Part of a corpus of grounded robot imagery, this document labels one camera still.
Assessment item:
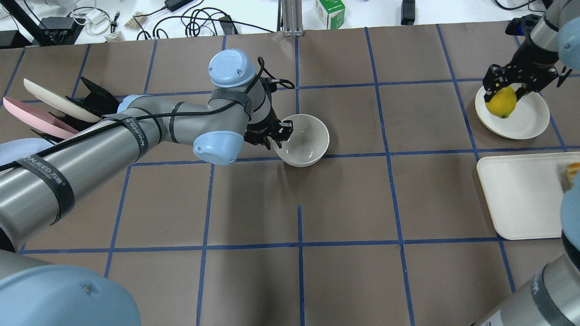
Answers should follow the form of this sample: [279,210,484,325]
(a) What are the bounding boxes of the round white plate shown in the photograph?
[475,87,551,140]

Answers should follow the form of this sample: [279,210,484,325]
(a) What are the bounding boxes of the black device on desk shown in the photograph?
[400,0,416,25]

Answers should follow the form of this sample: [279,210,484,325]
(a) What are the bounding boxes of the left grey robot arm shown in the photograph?
[0,49,295,326]

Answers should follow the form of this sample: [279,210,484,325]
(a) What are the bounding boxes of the black dish rack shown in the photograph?
[51,77,120,132]

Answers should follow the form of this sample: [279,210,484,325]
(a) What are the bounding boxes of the black cables on desk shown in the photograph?
[131,0,275,40]

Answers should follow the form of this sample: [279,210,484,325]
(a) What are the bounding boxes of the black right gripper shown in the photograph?
[483,45,572,103]

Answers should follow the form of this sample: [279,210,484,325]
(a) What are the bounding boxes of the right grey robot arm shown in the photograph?
[296,15,567,154]

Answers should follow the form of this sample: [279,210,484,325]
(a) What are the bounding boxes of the yellow lemon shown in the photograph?
[484,86,517,119]

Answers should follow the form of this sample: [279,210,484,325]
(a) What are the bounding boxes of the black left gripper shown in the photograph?
[244,107,294,150]

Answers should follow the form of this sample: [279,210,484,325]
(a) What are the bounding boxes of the pink plate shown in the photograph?
[2,97,79,139]

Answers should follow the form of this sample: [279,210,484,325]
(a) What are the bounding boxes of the black power adapter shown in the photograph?
[164,0,195,12]

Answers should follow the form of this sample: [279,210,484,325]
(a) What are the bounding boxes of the cream plate in rack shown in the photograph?
[23,78,100,123]

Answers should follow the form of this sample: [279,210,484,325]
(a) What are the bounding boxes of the aluminium frame post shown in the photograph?
[278,0,304,37]

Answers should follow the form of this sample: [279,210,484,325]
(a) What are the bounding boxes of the light blue plate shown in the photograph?
[0,138,56,165]

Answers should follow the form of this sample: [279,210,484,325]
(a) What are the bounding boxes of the white ceramic bowl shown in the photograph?
[273,114,330,168]

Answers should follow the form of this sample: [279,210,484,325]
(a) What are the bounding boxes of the white rectangular tray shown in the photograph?
[476,151,580,240]

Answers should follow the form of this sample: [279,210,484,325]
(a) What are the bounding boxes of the green white box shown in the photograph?
[314,0,346,30]

